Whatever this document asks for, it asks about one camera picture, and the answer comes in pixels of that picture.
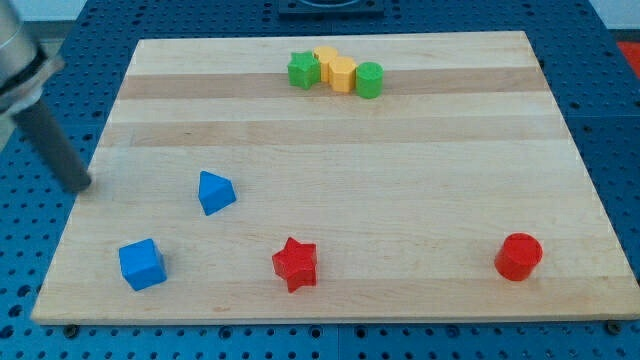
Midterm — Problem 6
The wooden board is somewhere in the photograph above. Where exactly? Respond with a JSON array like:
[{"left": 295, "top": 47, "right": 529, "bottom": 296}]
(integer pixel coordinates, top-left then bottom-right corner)
[{"left": 31, "top": 31, "right": 639, "bottom": 326}]

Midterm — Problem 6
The green star block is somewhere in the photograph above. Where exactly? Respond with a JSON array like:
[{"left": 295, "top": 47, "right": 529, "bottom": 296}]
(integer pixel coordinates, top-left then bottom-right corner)
[{"left": 287, "top": 51, "right": 321, "bottom": 90}]

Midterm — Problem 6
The yellow cylinder block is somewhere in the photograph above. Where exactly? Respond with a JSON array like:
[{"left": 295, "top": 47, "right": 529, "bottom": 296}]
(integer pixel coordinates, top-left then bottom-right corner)
[{"left": 313, "top": 45, "right": 339, "bottom": 83}]

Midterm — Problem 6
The green cylinder block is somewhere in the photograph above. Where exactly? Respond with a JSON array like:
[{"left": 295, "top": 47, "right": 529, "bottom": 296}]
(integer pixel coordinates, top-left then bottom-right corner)
[{"left": 356, "top": 62, "right": 384, "bottom": 99}]

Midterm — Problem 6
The red cylinder block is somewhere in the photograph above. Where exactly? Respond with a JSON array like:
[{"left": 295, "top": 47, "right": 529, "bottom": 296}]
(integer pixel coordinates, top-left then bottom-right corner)
[{"left": 494, "top": 232, "right": 544, "bottom": 281}]

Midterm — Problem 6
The blue triangular prism block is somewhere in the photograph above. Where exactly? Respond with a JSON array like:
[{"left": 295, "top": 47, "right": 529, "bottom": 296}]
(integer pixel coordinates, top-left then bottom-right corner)
[{"left": 198, "top": 171, "right": 236, "bottom": 216}]

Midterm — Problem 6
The red star block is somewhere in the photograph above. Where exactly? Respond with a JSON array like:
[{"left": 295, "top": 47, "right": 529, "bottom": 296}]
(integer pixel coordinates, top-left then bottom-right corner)
[{"left": 272, "top": 237, "right": 317, "bottom": 293}]

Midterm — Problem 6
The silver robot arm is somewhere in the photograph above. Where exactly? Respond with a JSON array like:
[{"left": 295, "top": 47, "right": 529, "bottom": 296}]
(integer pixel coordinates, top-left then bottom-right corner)
[{"left": 1, "top": 0, "right": 65, "bottom": 115}]

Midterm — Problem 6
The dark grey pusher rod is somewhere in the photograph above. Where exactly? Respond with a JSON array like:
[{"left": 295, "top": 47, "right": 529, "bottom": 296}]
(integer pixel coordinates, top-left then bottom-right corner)
[{"left": 11, "top": 100, "right": 92, "bottom": 193}]

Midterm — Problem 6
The blue cube block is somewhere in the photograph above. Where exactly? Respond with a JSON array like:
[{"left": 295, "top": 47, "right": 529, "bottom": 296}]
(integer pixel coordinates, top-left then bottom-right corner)
[{"left": 118, "top": 238, "right": 167, "bottom": 291}]

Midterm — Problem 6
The yellow hexagon block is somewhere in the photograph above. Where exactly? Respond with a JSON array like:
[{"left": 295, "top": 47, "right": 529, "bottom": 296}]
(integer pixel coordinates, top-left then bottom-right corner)
[{"left": 329, "top": 56, "right": 357, "bottom": 93}]

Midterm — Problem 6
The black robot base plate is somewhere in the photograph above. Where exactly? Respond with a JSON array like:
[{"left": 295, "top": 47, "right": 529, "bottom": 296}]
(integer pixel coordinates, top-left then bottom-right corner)
[{"left": 277, "top": 0, "right": 384, "bottom": 18}]

